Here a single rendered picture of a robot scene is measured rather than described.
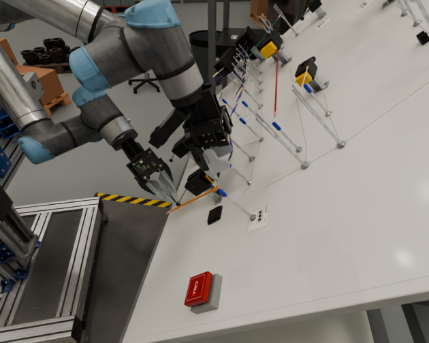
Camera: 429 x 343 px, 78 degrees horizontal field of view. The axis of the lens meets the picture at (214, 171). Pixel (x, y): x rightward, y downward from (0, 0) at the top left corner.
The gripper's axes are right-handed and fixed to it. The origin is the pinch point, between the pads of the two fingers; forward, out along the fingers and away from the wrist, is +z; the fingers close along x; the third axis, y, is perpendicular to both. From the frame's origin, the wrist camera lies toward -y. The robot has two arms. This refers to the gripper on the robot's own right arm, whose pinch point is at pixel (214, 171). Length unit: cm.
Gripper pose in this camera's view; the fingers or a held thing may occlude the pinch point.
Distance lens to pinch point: 62.1
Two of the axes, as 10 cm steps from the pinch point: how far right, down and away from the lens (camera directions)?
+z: 3.6, 7.3, 5.8
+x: 1.7, -6.6, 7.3
